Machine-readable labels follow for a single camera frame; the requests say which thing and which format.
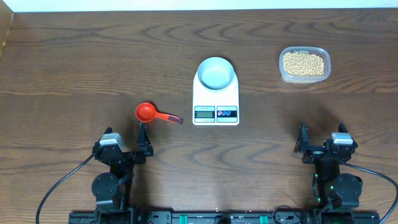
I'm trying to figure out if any red plastic measuring scoop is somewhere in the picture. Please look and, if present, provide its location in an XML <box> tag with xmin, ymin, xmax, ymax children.
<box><xmin>136</xmin><ymin>102</ymin><xmax>183</xmax><ymax>124</ymax></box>

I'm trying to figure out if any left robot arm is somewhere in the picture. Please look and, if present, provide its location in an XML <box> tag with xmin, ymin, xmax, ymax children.
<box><xmin>91</xmin><ymin>123</ymin><xmax>154</xmax><ymax>223</ymax></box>

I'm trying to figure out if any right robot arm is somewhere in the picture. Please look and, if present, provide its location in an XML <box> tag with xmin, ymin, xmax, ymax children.
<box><xmin>294</xmin><ymin>123</ymin><xmax>363</xmax><ymax>224</ymax></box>

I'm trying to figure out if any white digital kitchen scale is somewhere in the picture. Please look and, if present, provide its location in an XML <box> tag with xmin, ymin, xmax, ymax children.
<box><xmin>192</xmin><ymin>74</ymin><xmax>240</xmax><ymax>126</ymax></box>

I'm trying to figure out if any grey round bowl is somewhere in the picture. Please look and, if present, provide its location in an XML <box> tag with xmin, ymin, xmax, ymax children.
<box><xmin>197</xmin><ymin>57</ymin><xmax>236</xmax><ymax>91</ymax></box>

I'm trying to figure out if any clear plastic container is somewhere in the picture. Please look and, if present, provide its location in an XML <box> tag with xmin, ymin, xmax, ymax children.
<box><xmin>279</xmin><ymin>47</ymin><xmax>331</xmax><ymax>84</ymax></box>

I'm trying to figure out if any pile of soybeans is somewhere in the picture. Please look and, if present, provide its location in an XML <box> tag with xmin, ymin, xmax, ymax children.
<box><xmin>282</xmin><ymin>52</ymin><xmax>325</xmax><ymax>77</ymax></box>

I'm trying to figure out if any black left camera cable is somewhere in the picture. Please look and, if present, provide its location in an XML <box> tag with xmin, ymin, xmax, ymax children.
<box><xmin>35</xmin><ymin>154</ymin><xmax>95</xmax><ymax>224</ymax></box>

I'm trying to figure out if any black camera cable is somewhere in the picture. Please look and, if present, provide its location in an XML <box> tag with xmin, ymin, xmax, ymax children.
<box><xmin>338</xmin><ymin>159</ymin><xmax>398</xmax><ymax>224</ymax></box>
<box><xmin>35</xmin><ymin>154</ymin><xmax>95</xmax><ymax>224</ymax></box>

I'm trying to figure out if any black right camera cable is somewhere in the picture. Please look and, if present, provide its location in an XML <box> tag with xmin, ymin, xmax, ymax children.
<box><xmin>338</xmin><ymin>159</ymin><xmax>398</xmax><ymax>224</ymax></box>

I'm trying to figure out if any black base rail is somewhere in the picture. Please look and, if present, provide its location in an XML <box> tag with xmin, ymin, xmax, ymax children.
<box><xmin>68</xmin><ymin>208</ymin><xmax>379</xmax><ymax>224</ymax></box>

